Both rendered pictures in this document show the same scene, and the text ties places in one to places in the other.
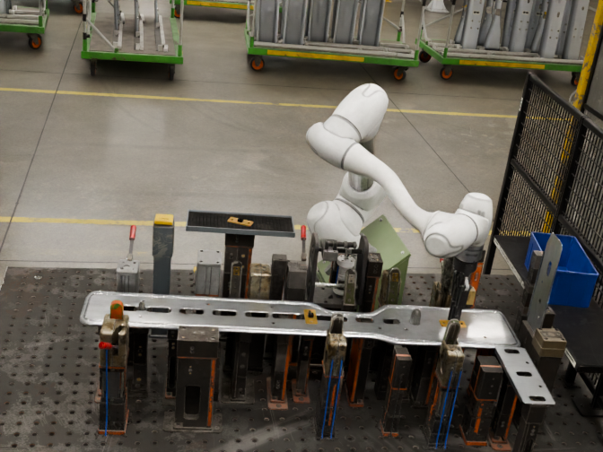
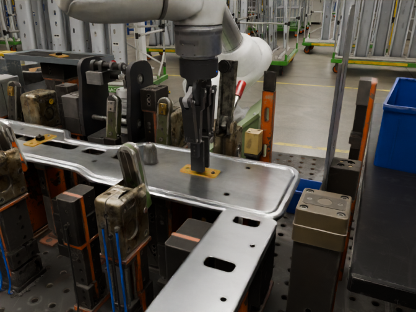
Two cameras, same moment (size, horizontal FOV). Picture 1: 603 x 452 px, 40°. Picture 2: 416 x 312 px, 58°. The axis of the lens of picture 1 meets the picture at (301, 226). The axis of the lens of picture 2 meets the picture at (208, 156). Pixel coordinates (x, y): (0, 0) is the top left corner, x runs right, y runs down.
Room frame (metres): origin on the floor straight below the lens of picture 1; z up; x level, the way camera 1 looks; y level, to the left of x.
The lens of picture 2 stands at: (1.73, -0.92, 1.35)
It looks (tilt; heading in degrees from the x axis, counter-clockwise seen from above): 23 degrees down; 31
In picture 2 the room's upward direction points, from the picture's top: straight up
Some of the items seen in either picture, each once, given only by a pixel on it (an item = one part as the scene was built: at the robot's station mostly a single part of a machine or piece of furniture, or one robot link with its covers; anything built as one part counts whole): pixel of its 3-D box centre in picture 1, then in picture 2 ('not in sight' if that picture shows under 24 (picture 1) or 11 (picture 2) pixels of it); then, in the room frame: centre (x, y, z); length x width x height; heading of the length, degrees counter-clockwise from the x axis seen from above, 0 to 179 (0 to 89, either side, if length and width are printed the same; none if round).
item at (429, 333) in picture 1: (304, 318); (33, 142); (2.28, -0.04, 1.00); 1.38 x 0.22 x 0.02; 97
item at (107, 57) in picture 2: (240, 222); (58, 56); (2.60, 0.21, 1.16); 0.37 x 0.14 x 0.02; 97
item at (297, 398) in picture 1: (304, 355); (54, 190); (2.31, -0.06, 0.84); 0.13 x 0.05 x 0.29; 7
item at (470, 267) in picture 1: (463, 270); (199, 80); (2.35, -0.52, 1.20); 0.08 x 0.07 x 0.09; 7
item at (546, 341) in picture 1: (538, 381); (312, 291); (2.26, -0.81, 0.88); 0.08 x 0.08 x 0.36; 7
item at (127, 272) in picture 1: (126, 312); not in sight; (2.38, 0.54, 0.88); 0.11 x 0.10 x 0.36; 7
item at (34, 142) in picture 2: (310, 315); (39, 138); (2.29, -0.06, 1.01); 0.08 x 0.04 x 0.01; 7
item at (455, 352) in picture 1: (442, 394); (127, 270); (2.14, -0.49, 0.87); 0.12 x 0.09 x 0.35; 7
